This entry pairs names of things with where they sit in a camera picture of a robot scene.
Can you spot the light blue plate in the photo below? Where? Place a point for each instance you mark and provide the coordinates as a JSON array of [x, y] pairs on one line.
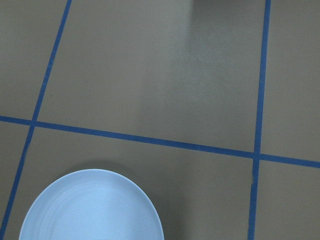
[[92, 204]]

